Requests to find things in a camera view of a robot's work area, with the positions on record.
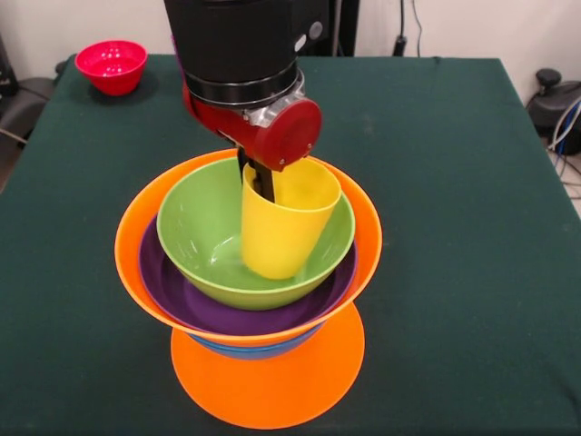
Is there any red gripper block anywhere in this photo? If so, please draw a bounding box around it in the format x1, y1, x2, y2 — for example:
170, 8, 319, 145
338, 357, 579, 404
182, 84, 324, 203

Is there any yellow cup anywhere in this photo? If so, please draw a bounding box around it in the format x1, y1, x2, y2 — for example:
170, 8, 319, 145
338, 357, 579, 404
240, 157, 343, 281

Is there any green bowl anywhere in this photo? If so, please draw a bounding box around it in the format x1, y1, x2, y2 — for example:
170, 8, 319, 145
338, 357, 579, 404
156, 156, 357, 312

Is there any large orange bowl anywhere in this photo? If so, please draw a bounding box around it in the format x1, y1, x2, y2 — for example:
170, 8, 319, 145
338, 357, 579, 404
113, 147, 384, 349
170, 302, 366, 431

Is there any wide purple bowl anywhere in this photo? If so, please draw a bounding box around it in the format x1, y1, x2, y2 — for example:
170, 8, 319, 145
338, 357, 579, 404
137, 213, 359, 337

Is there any opaque blue bowl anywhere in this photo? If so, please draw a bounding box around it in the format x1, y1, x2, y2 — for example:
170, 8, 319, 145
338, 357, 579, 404
188, 322, 326, 362

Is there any pink bowl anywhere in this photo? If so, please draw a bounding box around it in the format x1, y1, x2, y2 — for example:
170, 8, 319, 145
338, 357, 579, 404
74, 39, 149, 97

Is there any dark green tablecloth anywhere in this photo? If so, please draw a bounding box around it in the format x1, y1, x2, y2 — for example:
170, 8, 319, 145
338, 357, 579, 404
0, 53, 581, 436

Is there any black wall cable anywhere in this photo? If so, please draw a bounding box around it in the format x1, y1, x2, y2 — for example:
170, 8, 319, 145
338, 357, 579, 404
393, 0, 441, 63

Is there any bundle of floor cables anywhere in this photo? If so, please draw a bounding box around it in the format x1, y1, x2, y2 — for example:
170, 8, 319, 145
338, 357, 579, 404
547, 100, 581, 187

